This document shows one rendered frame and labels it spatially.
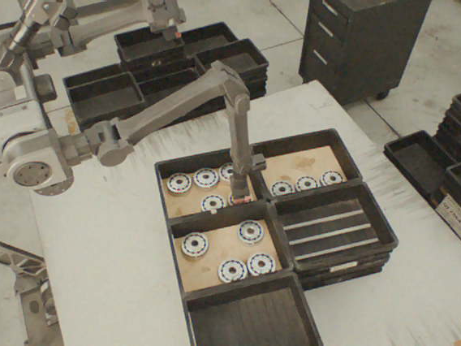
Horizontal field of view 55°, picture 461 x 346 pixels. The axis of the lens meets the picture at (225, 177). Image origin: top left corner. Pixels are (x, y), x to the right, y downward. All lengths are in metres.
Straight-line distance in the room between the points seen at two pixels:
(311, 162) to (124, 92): 1.35
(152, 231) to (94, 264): 0.27
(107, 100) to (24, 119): 1.61
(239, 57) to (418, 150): 1.28
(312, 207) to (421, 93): 2.16
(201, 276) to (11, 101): 0.86
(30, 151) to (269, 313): 0.94
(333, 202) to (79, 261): 1.06
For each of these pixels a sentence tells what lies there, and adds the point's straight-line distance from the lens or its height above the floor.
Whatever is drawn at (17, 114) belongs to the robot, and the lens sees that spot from 1.28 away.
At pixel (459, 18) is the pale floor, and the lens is 4.84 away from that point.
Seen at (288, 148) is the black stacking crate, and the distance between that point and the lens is 1.98.
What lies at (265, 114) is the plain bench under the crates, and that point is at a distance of 2.36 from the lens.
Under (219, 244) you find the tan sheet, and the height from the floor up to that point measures 0.83.
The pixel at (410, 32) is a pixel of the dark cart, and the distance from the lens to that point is 3.29.
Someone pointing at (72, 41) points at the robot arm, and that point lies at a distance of 1.61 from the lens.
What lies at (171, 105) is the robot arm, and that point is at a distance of 1.21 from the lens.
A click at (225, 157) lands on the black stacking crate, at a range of 1.90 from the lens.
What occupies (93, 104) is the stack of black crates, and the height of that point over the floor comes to 0.49.
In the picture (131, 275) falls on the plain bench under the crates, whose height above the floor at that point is 0.70.
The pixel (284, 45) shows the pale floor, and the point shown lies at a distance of 4.04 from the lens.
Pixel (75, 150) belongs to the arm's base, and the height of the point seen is 1.48.
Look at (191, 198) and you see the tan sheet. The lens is 1.85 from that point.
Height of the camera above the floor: 2.33
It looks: 52 degrees down
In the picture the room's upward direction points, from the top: straight up
